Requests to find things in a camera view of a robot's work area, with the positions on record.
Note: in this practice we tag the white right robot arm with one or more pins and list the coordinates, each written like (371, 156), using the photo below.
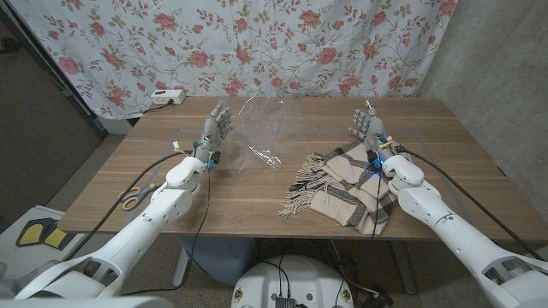
(449, 231)

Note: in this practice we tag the yellow black floor object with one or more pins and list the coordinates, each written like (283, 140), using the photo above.
(34, 233)

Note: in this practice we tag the black backdrop frame pole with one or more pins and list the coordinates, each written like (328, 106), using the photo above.
(55, 72)

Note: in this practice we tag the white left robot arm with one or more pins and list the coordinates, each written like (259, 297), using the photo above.
(162, 209)

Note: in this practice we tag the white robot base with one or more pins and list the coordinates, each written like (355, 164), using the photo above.
(299, 282)

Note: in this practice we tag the black power adapter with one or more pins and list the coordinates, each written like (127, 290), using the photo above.
(381, 299)

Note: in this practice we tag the clear plastic bag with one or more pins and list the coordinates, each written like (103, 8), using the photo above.
(261, 128)

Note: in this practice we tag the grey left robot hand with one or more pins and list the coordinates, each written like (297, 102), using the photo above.
(216, 128)

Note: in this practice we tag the beige plaid fringed scarf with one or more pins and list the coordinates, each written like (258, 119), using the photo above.
(342, 188)

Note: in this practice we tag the grey metal table leg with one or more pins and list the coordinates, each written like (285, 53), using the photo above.
(404, 269)

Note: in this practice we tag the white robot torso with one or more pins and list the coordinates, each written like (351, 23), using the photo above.
(85, 303)

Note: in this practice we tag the white floor panel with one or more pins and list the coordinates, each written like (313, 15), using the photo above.
(13, 239)

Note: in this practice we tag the floral print backdrop curtain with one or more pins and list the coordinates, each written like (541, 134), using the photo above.
(257, 43)

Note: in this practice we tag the grey chair under table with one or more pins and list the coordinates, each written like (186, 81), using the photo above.
(218, 256)

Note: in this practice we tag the white power strip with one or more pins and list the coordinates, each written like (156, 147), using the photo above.
(168, 96)

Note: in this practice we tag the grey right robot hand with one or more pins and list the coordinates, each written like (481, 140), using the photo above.
(374, 130)

